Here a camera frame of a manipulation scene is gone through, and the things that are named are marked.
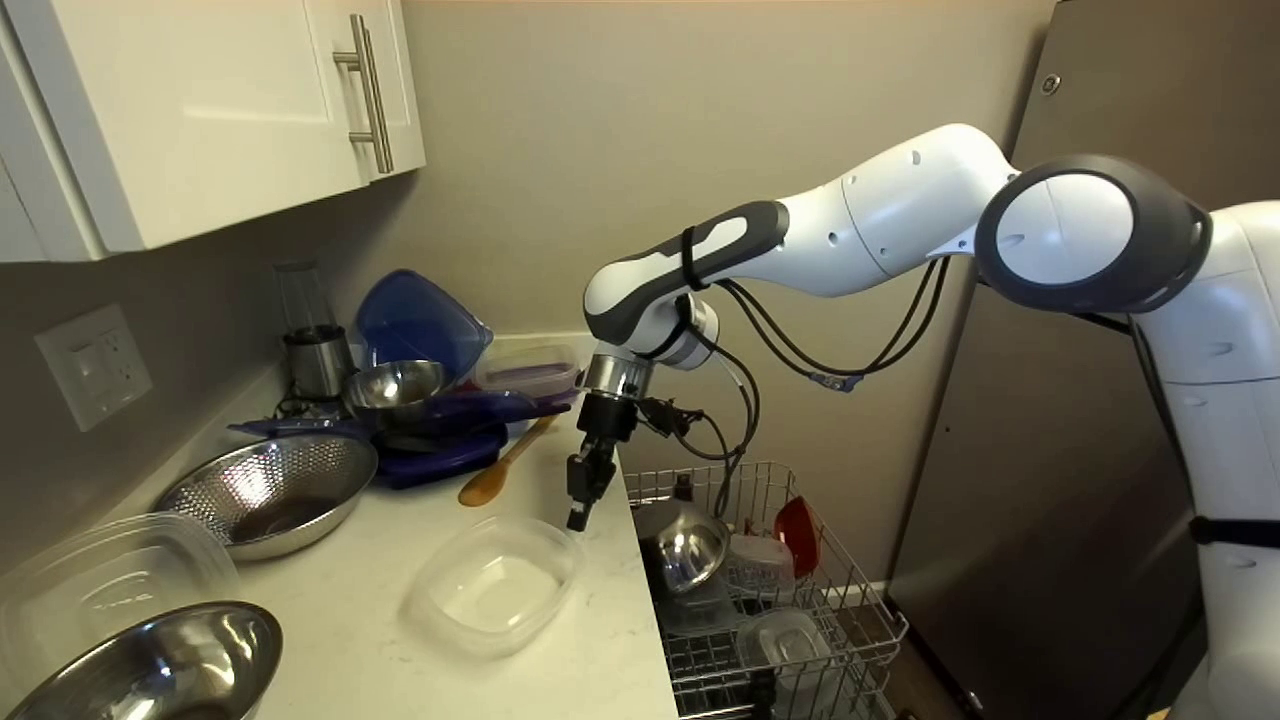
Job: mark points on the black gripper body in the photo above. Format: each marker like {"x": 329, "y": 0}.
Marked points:
{"x": 610, "y": 414}

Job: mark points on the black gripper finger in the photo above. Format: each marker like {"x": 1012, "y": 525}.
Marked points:
{"x": 577, "y": 502}
{"x": 603, "y": 481}

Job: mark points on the clear plastic bowl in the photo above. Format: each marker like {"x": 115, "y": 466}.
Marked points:
{"x": 485, "y": 594}

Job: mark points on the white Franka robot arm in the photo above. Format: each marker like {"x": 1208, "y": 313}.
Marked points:
{"x": 907, "y": 202}

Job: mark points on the small steel bowl in rack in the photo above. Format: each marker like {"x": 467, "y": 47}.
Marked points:
{"x": 695, "y": 546}

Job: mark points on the blue plastic bowl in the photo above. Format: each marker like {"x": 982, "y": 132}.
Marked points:
{"x": 421, "y": 322}

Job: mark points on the large steel mixing bowl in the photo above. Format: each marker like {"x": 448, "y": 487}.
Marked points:
{"x": 266, "y": 494}

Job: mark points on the shiny steel bowl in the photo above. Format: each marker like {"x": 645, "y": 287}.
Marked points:
{"x": 147, "y": 665}

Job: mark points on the black bottle in rack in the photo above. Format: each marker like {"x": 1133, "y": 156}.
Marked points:
{"x": 680, "y": 491}

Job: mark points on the wooden spoon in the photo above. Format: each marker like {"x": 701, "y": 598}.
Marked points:
{"x": 482, "y": 487}

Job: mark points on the clear storage container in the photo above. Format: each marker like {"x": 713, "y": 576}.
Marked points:
{"x": 762, "y": 567}
{"x": 785, "y": 654}

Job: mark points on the orange red utensil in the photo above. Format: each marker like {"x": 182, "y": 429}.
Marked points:
{"x": 801, "y": 533}

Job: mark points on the steel cup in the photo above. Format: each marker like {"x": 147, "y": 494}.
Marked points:
{"x": 316, "y": 361}

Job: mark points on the clear drinking glass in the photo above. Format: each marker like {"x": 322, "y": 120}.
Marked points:
{"x": 306, "y": 301}

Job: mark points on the grey refrigerator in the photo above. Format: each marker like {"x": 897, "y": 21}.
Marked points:
{"x": 1040, "y": 533}

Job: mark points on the large clear plastic container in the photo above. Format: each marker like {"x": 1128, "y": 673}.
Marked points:
{"x": 92, "y": 574}

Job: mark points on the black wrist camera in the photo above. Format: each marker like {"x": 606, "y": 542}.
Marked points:
{"x": 665, "y": 419}

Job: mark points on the white wall outlet plate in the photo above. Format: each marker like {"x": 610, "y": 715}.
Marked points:
{"x": 92, "y": 367}

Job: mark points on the white wall cabinet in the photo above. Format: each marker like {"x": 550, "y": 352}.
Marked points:
{"x": 202, "y": 105}

